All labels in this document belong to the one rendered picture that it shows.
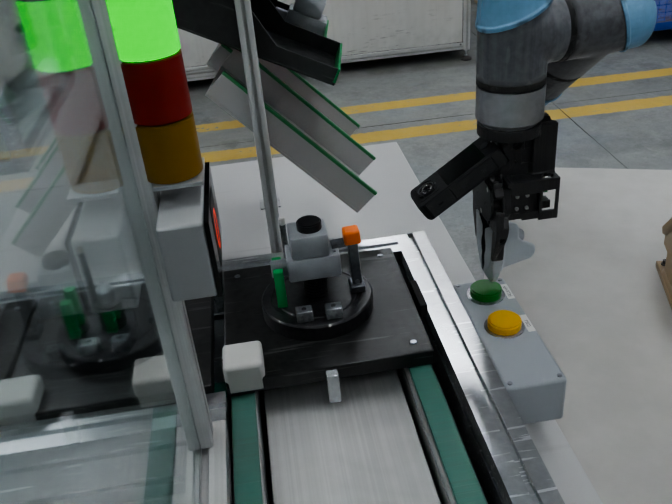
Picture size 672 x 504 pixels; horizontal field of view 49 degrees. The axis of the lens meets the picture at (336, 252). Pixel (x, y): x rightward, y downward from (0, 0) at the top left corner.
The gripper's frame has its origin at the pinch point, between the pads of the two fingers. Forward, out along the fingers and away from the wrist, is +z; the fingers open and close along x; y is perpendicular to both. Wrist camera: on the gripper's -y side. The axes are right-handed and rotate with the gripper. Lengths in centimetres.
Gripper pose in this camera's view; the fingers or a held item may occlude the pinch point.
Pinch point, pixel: (486, 272)
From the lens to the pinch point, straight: 94.6
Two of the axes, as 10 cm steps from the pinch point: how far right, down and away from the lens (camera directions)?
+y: 9.9, -1.4, 0.8
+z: 0.8, 8.5, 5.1
